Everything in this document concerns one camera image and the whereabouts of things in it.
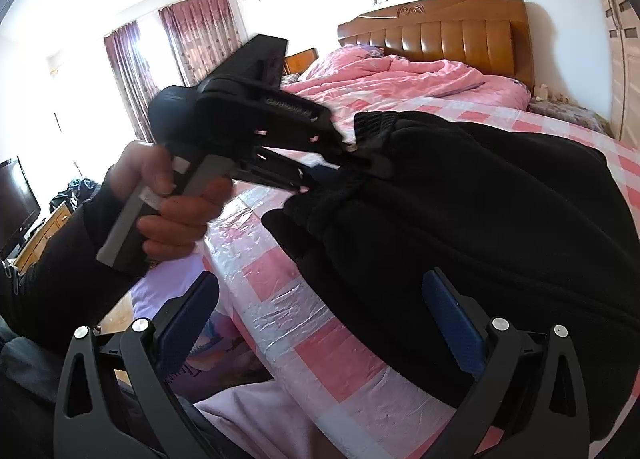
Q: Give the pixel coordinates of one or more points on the pink white checked bed sheet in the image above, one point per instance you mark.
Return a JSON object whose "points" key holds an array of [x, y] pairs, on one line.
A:
{"points": [[320, 299]]}

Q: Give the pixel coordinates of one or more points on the pink quilt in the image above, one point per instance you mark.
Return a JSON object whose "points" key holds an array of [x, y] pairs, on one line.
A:
{"points": [[400, 76]]}

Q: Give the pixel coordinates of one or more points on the black pants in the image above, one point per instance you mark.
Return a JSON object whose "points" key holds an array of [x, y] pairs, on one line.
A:
{"points": [[475, 214]]}

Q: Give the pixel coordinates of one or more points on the lilac printed bed skirt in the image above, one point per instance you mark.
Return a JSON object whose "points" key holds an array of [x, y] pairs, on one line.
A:
{"points": [[170, 279]]}

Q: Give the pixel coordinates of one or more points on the cloth-covered nightstand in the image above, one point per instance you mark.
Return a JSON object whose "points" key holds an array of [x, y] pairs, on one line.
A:
{"points": [[575, 114]]}

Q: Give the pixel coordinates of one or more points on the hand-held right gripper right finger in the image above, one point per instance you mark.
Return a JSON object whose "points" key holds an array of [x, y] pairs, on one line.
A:
{"points": [[452, 324]]}

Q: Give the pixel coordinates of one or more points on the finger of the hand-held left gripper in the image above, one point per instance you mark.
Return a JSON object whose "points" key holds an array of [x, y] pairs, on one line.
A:
{"points": [[295, 174], [305, 121]]}

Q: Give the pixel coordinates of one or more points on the group of pale trinkets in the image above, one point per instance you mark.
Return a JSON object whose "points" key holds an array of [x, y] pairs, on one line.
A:
{"points": [[547, 93]]}

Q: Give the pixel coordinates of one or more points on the dark pink patterned curtain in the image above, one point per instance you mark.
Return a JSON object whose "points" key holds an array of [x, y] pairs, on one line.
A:
{"points": [[200, 34], [132, 74]]}

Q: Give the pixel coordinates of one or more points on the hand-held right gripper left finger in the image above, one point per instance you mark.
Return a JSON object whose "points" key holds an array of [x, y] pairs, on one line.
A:
{"points": [[192, 319]]}

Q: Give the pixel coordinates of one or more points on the person's left forearm black sleeve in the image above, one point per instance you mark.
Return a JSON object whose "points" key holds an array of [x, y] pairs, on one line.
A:
{"points": [[55, 264]]}

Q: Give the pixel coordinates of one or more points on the brown padded headboard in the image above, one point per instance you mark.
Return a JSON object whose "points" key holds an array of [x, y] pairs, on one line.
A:
{"points": [[450, 36]]}

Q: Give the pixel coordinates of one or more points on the wooden television cabinet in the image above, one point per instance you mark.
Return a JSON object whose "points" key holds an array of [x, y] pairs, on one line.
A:
{"points": [[47, 229]]}

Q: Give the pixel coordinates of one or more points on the person's left hand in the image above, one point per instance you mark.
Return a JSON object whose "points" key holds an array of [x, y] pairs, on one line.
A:
{"points": [[180, 229]]}

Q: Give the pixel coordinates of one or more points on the black flat screen television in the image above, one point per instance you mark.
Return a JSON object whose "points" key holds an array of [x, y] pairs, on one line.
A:
{"points": [[17, 204]]}

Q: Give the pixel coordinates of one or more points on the pile of dark clothes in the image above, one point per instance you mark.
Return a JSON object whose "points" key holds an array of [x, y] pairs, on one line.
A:
{"points": [[75, 194]]}

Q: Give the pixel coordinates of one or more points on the pale pink cloth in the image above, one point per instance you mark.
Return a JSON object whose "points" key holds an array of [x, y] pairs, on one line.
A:
{"points": [[260, 419]]}

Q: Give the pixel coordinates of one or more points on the white wardrobe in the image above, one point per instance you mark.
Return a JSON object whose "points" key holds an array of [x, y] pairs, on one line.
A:
{"points": [[622, 49]]}

